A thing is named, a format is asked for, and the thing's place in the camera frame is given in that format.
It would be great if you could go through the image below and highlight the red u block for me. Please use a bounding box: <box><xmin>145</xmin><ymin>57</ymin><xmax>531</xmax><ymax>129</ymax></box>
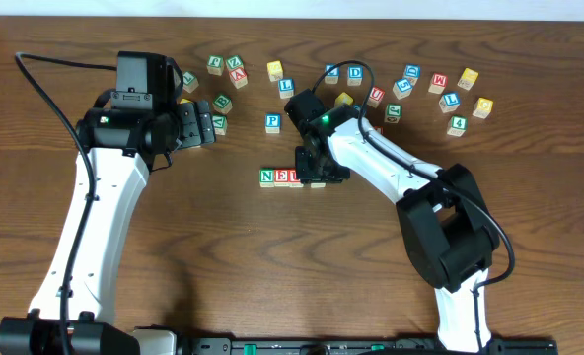
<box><xmin>288</xmin><ymin>169</ymin><xmax>303</xmax><ymax>188</ymax></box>
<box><xmin>367</xmin><ymin>86</ymin><xmax>386</xmax><ymax>108</ymax></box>

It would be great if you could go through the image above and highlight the red E block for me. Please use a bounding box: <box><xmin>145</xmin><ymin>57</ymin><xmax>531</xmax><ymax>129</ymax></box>
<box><xmin>273</xmin><ymin>169</ymin><xmax>290</xmax><ymax>187</ymax></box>

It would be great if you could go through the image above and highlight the green N block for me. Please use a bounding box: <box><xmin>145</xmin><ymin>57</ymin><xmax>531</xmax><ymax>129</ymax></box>
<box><xmin>259</xmin><ymin>169</ymin><xmax>275</xmax><ymax>188</ymax></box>

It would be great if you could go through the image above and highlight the blue P block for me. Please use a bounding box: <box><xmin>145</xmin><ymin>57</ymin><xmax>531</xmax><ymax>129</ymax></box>
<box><xmin>264</xmin><ymin>113</ymin><xmax>281</xmax><ymax>134</ymax></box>

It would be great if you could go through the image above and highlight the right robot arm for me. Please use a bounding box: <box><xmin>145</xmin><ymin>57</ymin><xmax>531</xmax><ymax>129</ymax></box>
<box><xmin>284</xmin><ymin>90</ymin><xmax>505</xmax><ymax>353</ymax></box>

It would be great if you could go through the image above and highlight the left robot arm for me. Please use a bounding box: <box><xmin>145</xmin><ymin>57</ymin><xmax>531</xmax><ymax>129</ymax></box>
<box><xmin>0</xmin><ymin>51</ymin><xmax>216</xmax><ymax>354</ymax></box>

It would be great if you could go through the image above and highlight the green V block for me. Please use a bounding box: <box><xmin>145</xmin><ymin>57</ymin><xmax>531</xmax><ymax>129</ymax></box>
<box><xmin>212</xmin><ymin>115</ymin><xmax>228</xmax><ymax>135</ymax></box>

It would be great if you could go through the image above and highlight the green B block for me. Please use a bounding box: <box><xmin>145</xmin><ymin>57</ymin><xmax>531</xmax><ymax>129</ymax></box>
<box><xmin>213</xmin><ymin>94</ymin><xmax>233</xmax><ymax>114</ymax></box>

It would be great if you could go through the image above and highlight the green 7 block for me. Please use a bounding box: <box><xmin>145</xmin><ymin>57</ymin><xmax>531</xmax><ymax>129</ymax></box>
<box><xmin>182</xmin><ymin>71</ymin><xmax>199</xmax><ymax>93</ymax></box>

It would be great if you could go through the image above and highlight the green F block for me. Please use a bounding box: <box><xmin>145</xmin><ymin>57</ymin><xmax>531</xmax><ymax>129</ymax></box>
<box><xmin>206</xmin><ymin>55</ymin><xmax>225</xmax><ymax>76</ymax></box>

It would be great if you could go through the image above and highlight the red A block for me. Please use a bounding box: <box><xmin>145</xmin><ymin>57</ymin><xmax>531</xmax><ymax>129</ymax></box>
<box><xmin>229</xmin><ymin>67</ymin><xmax>248</xmax><ymax>89</ymax></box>

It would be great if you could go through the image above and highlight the green Z block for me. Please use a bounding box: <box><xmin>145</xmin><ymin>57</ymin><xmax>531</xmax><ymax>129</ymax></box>
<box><xmin>225</xmin><ymin>55</ymin><xmax>244</xmax><ymax>71</ymax></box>

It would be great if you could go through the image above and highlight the yellow O block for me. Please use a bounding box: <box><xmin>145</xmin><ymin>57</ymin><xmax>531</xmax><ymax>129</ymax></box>
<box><xmin>334</xmin><ymin>92</ymin><xmax>354</xmax><ymax>107</ymax></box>

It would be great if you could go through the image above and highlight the blue L block centre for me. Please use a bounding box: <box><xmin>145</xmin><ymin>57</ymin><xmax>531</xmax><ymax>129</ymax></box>
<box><xmin>278</xmin><ymin>78</ymin><xmax>295</xmax><ymax>99</ymax></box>

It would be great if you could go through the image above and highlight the blue l block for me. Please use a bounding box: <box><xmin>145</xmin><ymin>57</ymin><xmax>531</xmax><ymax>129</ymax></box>
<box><xmin>278</xmin><ymin>78</ymin><xmax>295</xmax><ymax>99</ymax></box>
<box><xmin>439</xmin><ymin>92</ymin><xmax>461</xmax><ymax>113</ymax></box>

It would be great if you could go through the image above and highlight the blue 2 block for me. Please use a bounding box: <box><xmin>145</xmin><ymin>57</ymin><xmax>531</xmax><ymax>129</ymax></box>
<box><xmin>324</xmin><ymin>63</ymin><xmax>339</xmax><ymax>85</ymax></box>

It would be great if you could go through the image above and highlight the yellow top block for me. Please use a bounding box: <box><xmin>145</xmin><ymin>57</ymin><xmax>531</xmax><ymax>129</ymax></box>
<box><xmin>266</xmin><ymin>60</ymin><xmax>284</xmax><ymax>82</ymax></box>

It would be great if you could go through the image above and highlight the green J block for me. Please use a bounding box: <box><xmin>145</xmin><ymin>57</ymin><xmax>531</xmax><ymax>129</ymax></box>
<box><xmin>385</xmin><ymin>104</ymin><xmax>402</xmax><ymax>123</ymax></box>

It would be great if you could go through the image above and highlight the blue D block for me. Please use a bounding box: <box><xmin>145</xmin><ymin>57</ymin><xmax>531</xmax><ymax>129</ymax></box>
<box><xmin>347</xmin><ymin>65</ymin><xmax>363</xmax><ymax>86</ymax></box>

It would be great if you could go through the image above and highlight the blue 5 block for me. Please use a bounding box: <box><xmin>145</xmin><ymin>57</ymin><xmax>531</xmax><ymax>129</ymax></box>
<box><xmin>393</xmin><ymin>78</ymin><xmax>413</xmax><ymax>100</ymax></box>

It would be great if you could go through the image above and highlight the green 4 block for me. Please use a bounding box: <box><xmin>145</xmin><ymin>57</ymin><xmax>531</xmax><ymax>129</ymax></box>
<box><xmin>446</xmin><ymin>115</ymin><xmax>468</xmax><ymax>137</ymax></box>

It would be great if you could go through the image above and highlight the blue L block right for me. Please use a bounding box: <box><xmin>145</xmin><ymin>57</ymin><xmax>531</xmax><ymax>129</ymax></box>
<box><xmin>439</xmin><ymin>92</ymin><xmax>461</xmax><ymax>113</ymax></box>

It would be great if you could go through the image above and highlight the red M block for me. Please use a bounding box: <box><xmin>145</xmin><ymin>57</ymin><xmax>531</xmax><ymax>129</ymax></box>
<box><xmin>428</xmin><ymin>73</ymin><xmax>448</xmax><ymax>94</ymax></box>

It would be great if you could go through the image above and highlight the yellow block far right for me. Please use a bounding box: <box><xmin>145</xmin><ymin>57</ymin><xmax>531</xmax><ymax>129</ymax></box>
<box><xmin>458</xmin><ymin>67</ymin><xmax>479</xmax><ymax>91</ymax></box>

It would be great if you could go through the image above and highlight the yellow G block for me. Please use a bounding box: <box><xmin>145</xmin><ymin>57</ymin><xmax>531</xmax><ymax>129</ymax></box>
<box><xmin>473</xmin><ymin>97</ymin><xmax>493</xmax><ymax>119</ymax></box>

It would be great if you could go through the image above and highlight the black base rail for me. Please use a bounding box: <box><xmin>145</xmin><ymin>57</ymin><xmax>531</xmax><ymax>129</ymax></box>
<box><xmin>133</xmin><ymin>327</ymin><xmax>559</xmax><ymax>355</ymax></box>

